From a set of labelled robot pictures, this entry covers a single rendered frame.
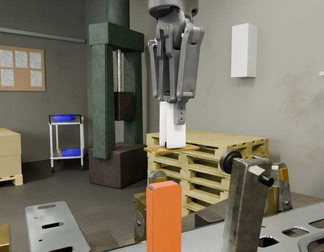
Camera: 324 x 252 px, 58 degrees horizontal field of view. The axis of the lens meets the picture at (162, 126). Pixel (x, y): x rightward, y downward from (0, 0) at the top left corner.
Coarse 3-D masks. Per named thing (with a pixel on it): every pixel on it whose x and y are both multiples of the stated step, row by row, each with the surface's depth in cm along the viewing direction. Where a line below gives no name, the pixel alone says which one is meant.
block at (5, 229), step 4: (4, 224) 50; (8, 224) 50; (0, 228) 49; (4, 228) 49; (8, 228) 49; (0, 232) 47; (4, 232) 47; (8, 232) 47; (0, 236) 46; (4, 236) 46; (8, 236) 46; (0, 240) 45; (4, 240) 45; (8, 240) 45; (0, 244) 43; (4, 244) 44; (8, 244) 44; (0, 248) 43; (4, 248) 44; (8, 248) 44
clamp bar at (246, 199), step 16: (224, 160) 33; (240, 160) 30; (256, 160) 30; (240, 176) 30; (256, 176) 29; (240, 192) 30; (256, 192) 31; (240, 208) 30; (256, 208) 31; (224, 224) 32; (240, 224) 31; (256, 224) 32; (224, 240) 33; (240, 240) 31; (256, 240) 32
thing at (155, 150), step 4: (188, 144) 48; (144, 148) 45; (148, 148) 45; (152, 148) 45; (156, 148) 45; (160, 148) 45; (164, 148) 45; (168, 148) 45; (172, 148) 45; (176, 148) 45; (180, 148) 45; (184, 148) 45; (188, 148) 45; (192, 148) 45; (196, 148) 46; (152, 152) 42; (156, 152) 42; (160, 152) 43; (164, 152) 43
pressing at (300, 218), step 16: (304, 208) 73; (320, 208) 73; (208, 224) 65; (272, 224) 64; (288, 224) 64; (304, 224) 64; (144, 240) 57; (192, 240) 57; (208, 240) 57; (288, 240) 57; (304, 240) 56; (320, 240) 58
